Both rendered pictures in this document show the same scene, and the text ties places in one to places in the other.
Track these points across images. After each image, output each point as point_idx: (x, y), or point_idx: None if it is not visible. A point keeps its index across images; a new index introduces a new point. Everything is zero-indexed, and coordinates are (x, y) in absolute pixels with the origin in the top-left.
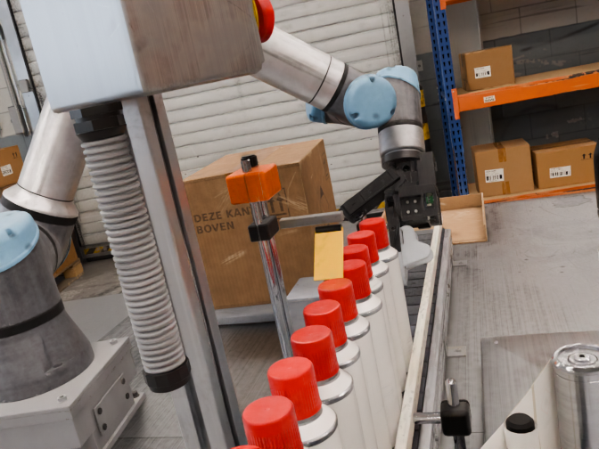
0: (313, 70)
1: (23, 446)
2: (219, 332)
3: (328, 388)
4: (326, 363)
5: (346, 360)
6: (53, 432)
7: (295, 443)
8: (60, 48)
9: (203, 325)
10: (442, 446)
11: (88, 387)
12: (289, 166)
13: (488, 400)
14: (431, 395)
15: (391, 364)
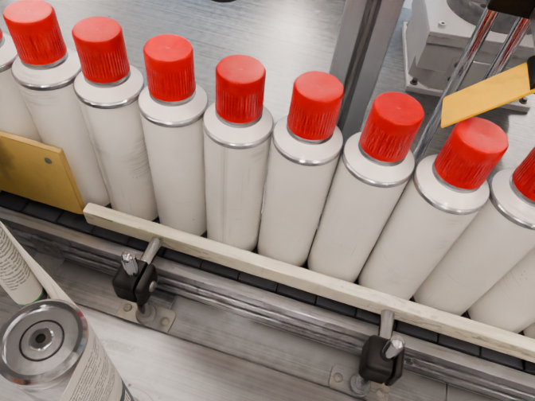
0: None
1: (415, 33)
2: (385, 48)
3: (211, 117)
4: (217, 99)
5: (279, 144)
6: (421, 40)
7: (84, 66)
8: None
9: (360, 17)
10: (419, 378)
11: (466, 40)
12: None
13: None
14: (474, 365)
15: (411, 261)
